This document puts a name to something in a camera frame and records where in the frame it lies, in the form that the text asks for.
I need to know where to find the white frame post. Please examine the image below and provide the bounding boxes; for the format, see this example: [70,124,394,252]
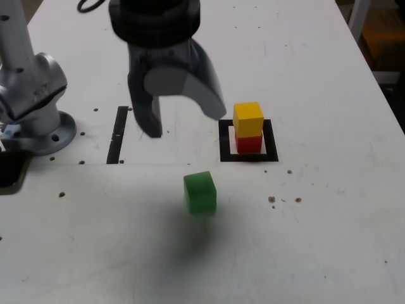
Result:
[347,0,373,44]

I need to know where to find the black tape square outline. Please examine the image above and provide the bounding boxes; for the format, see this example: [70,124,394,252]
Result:
[218,118,279,163]

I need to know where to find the green cube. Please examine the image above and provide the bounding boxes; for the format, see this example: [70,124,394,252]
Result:
[183,170,218,215]

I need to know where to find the black tape strip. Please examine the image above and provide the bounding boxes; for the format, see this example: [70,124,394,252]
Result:
[106,106,130,165]

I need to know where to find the white frame crossbar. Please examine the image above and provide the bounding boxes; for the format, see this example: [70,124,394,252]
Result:
[373,71,401,84]

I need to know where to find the black tray with grey rim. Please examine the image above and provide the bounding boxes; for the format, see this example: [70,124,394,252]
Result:
[0,151,32,194]

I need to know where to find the yellow background box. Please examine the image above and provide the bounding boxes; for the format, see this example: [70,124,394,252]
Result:
[360,9,405,72]

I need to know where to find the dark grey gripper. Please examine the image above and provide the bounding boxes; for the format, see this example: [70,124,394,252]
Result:
[127,39,228,139]

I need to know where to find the yellow cube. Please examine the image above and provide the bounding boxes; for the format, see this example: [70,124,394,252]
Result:
[232,101,265,137]

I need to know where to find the red cube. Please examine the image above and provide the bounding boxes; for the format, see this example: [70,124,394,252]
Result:
[234,132,263,155]

